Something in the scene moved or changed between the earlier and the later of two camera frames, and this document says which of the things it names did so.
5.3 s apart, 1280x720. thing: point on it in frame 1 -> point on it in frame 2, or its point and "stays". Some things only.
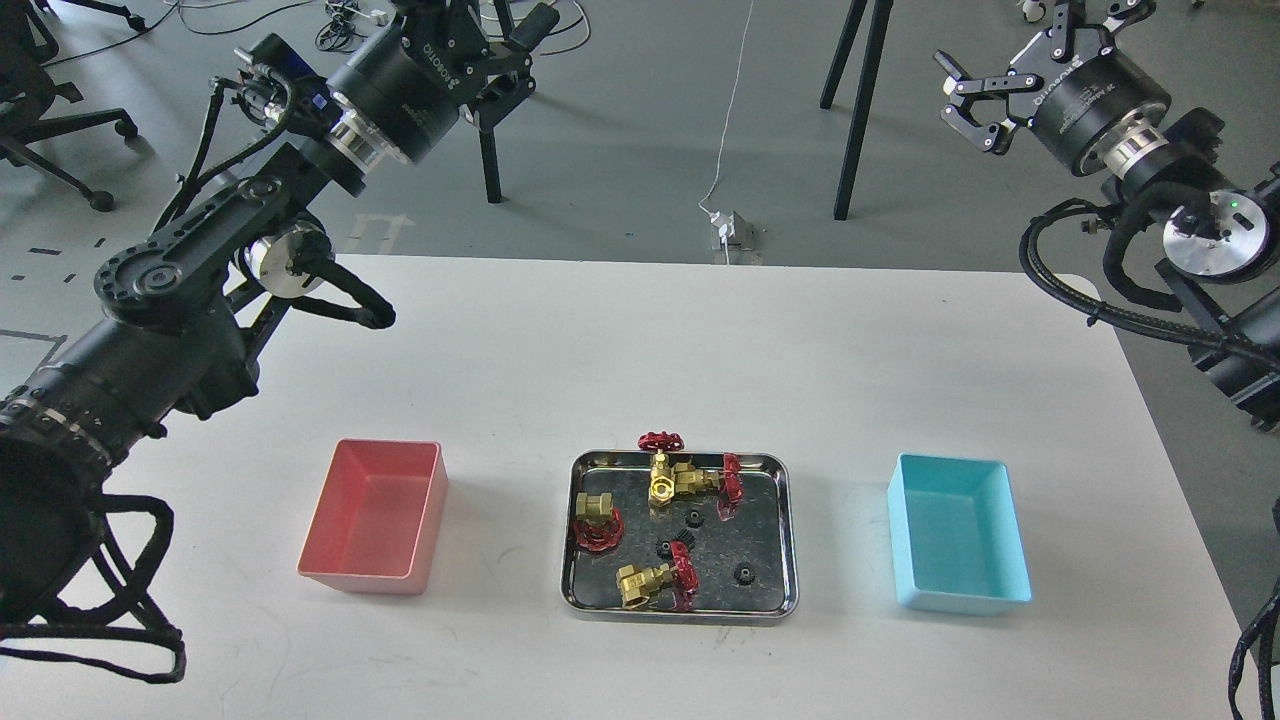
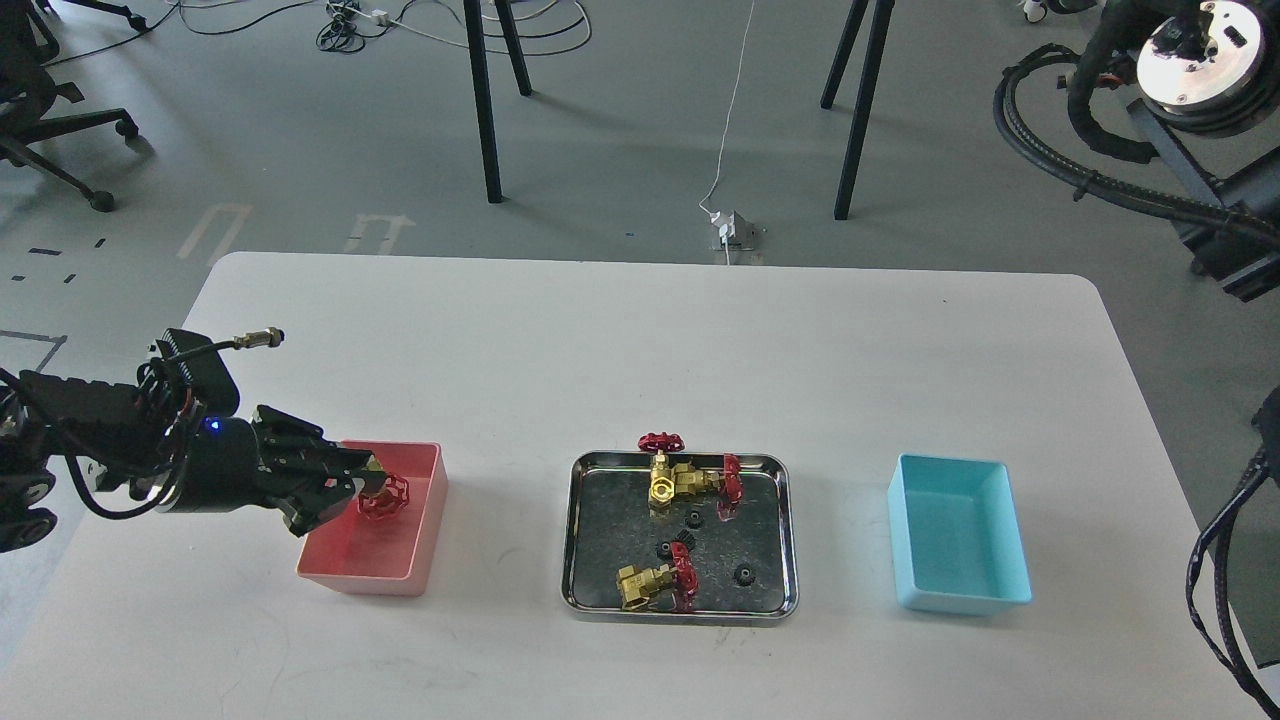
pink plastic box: x=378 y=520 stays
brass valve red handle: x=599 y=533 -> x=385 y=501
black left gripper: x=413 y=79 -> x=276 y=460
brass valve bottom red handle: x=681 y=579 stays
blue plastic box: x=957 y=533 stays
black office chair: x=27 y=90 stays
